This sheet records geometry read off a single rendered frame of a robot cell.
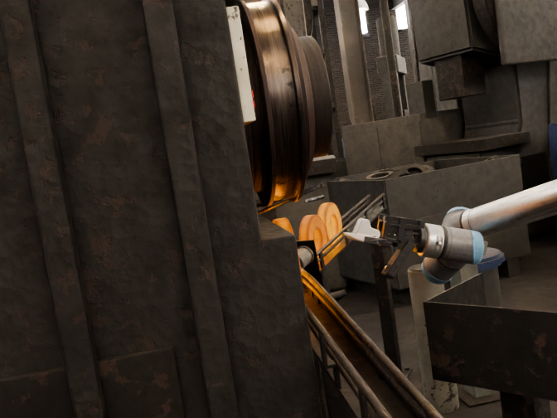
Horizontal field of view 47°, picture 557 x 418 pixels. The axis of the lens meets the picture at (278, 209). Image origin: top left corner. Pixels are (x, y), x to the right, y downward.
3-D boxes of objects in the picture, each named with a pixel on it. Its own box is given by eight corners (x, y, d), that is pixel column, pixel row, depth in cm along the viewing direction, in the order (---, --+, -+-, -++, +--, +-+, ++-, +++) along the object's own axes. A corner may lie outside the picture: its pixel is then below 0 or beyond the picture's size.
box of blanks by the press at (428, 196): (400, 310, 363) (382, 174, 355) (328, 289, 438) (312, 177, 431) (535, 270, 404) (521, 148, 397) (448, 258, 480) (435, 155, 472)
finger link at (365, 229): (346, 216, 168) (380, 221, 170) (342, 238, 169) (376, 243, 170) (349, 216, 165) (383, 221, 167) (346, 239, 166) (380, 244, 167)
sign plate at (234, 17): (243, 122, 102) (225, 7, 100) (228, 130, 128) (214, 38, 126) (258, 120, 102) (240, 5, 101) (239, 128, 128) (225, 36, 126)
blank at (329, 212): (312, 210, 210) (322, 209, 209) (328, 198, 224) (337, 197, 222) (322, 255, 213) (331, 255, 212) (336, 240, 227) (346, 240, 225)
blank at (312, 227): (294, 223, 196) (304, 221, 195) (312, 210, 210) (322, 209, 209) (303, 271, 199) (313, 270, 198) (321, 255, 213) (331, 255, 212)
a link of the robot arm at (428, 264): (455, 262, 192) (474, 244, 181) (443, 293, 186) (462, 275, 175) (427, 247, 193) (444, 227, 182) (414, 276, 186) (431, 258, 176)
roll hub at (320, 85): (318, 158, 138) (300, 26, 135) (293, 159, 166) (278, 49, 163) (343, 154, 139) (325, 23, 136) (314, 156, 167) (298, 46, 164)
